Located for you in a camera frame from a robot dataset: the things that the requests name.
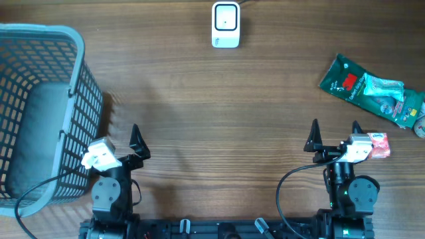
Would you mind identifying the white barcode scanner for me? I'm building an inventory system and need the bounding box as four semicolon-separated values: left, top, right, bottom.
211;1;240;48

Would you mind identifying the grey plastic mesh basket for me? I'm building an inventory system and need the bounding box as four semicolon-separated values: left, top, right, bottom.
1;24;103;217

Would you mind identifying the red white small box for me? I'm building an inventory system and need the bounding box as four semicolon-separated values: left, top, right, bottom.
367;133;390;159

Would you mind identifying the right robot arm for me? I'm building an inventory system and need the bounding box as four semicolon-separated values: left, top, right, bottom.
303;119;380;239

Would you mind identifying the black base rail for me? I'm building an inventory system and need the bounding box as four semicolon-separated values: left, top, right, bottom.
78;218;375;239

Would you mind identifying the teal plastic packet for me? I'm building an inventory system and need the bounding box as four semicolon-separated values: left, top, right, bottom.
363;73;404;102

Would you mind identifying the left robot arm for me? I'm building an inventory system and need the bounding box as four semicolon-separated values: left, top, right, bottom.
79;124;151;239

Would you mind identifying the green 3M gloves package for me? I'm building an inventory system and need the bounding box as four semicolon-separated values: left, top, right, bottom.
319;54;424;128

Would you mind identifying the green lid jar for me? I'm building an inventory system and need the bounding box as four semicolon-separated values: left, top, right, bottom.
414;116;425;139

